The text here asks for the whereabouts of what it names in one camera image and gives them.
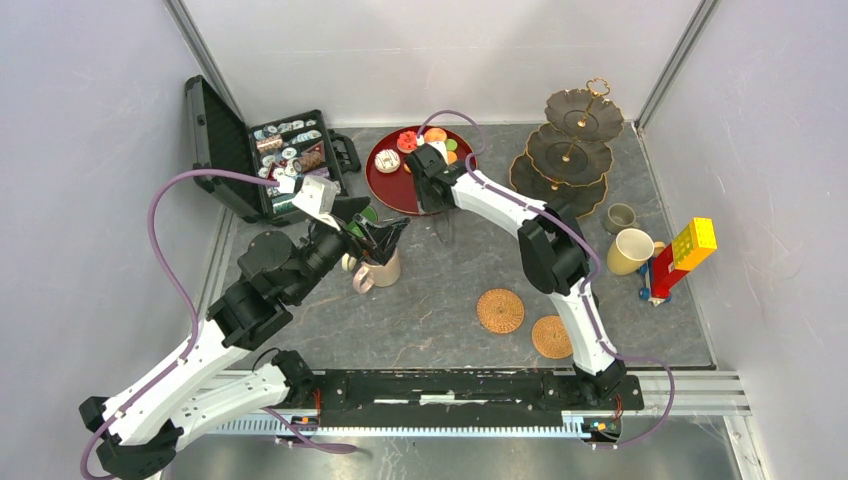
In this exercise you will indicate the three-tier gold dessert stand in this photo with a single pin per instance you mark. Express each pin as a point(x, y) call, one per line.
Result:
point(568, 157)

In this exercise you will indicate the woven coaster left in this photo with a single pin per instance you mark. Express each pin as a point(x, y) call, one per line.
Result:
point(500, 311)

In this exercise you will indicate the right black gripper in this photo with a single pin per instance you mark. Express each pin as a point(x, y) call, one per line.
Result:
point(425, 203)

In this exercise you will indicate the red yellow block toy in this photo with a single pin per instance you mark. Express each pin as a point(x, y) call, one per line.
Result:
point(672, 263)

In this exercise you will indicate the red round tray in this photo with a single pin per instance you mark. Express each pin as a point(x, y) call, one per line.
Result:
point(396, 189)

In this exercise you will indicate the yellow cream mug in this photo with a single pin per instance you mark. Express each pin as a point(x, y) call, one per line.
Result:
point(631, 248)

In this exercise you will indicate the orange fruit tart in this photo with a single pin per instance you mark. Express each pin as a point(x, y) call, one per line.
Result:
point(435, 134)

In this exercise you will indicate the black open case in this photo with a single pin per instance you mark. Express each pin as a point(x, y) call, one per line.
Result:
point(294, 146)

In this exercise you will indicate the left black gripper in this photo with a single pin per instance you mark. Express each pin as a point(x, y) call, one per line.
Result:
point(381, 241)

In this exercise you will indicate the pink beige mug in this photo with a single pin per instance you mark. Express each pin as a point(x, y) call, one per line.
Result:
point(368, 274)

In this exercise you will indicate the green mug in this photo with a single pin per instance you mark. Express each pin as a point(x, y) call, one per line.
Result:
point(370, 214)

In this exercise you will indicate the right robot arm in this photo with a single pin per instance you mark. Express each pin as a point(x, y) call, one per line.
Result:
point(555, 256)

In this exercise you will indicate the woven coaster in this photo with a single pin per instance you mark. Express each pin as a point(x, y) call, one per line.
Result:
point(550, 338)
point(500, 311)

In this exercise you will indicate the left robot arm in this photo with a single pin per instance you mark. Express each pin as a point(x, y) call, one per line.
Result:
point(139, 431)

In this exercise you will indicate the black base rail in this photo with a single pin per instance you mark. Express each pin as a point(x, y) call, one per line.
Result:
point(454, 401)

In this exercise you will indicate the white sprinkled donut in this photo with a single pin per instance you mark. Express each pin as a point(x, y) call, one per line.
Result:
point(387, 161)

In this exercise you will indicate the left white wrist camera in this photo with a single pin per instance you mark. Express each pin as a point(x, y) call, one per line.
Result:
point(316, 198)

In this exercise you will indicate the woven coaster right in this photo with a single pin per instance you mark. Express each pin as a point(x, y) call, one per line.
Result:
point(550, 338)

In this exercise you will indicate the small grey-green cup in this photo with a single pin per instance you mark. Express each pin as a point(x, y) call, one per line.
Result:
point(618, 217)

